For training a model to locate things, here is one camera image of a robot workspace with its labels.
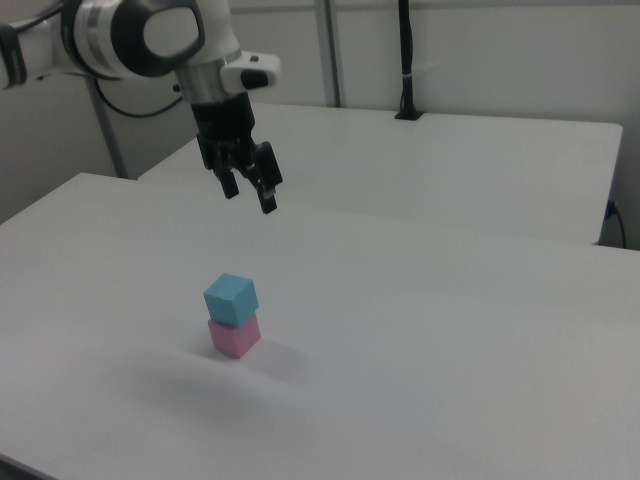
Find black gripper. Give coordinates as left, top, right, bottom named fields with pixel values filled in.
left=191, top=93, right=283, bottom=216

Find blue cube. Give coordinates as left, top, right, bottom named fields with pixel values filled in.
left=202, top=272, right=261, bottom=328

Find pink cube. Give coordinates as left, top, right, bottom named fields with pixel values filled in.
left=207, top=312, right=263, bottom=361

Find white adjoining table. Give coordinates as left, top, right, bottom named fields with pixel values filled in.
left=137, top=101, right=625, bottom=247

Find black pole with white band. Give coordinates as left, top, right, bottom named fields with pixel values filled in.
left=394, top=0, right=427, bottom=122

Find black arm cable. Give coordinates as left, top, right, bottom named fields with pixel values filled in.
left=91, top=74, right=184, bottom=120

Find grey partition post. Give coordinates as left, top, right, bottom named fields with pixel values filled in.
left=314, top=0, right=348, bottom=108
left=85, top=77, right=129, bottom=180

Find black power cable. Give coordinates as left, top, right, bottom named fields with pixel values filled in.
left=605, top=199, right=629, bottom=249

